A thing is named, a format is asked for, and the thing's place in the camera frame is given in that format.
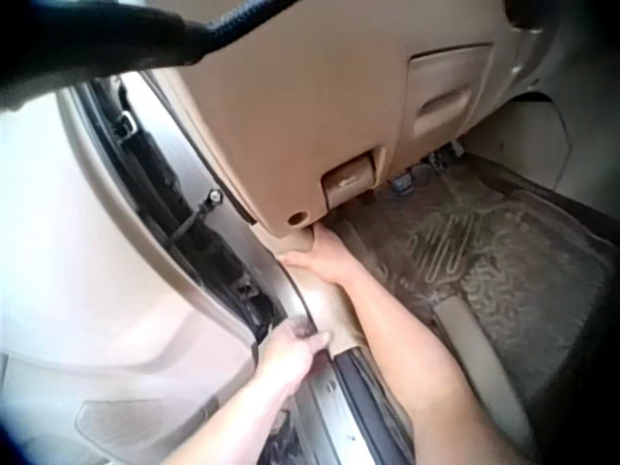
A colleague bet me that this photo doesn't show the person's left hand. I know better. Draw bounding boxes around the person's left hand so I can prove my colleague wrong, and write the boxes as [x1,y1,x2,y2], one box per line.
[255,319,333,389]

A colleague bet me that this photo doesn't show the person's right hand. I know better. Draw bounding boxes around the person's right hand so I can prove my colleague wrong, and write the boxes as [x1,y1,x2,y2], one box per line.
[279,226,362,293]

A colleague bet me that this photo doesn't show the beige kick panel trim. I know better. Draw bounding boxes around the beige kick panel trim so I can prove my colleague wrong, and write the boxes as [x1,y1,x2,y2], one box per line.
[259,226,374,357]

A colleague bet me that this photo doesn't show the beige hood release lever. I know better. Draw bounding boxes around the beige hood release lever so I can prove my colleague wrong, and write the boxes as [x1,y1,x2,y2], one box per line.
[321,151,378,210]

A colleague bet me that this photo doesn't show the car pedals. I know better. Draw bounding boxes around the car pedals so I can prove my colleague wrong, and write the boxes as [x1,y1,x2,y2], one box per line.
[390,138,469,196]

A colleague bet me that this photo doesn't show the patterned rubber floor mat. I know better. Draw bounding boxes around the patterned rubber floor mat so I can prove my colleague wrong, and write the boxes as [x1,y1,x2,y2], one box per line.
[332,159,612,420]

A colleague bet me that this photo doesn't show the door speaker grille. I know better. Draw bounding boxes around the door speaker grille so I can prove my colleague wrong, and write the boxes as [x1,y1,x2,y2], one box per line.
[74,396,207,465]

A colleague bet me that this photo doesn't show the beige lower dashboard panel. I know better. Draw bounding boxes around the beige lower dashboard panel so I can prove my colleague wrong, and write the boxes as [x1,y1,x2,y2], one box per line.
[144,0,546,242]

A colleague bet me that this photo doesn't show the beige seat side trim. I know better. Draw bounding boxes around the beige seat side trim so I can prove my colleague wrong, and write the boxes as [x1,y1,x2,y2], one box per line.
[429,294,535,452]

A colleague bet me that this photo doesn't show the beige dashboard compartment cover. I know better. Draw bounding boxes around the beige dashboard compartment cover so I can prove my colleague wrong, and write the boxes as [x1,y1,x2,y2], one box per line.
[406,43,495,146]

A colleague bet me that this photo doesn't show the beige car door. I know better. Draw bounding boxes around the beige car door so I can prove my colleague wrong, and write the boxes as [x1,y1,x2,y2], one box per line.
[0,80,273,465]

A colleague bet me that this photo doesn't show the black steering wheel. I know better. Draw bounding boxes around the black steering wheel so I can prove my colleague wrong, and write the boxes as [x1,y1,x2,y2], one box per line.
[0,0,272,101]

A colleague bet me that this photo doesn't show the black door check strap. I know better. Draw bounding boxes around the black door check strap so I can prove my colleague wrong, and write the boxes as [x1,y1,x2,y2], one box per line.
[166,197,219,244]

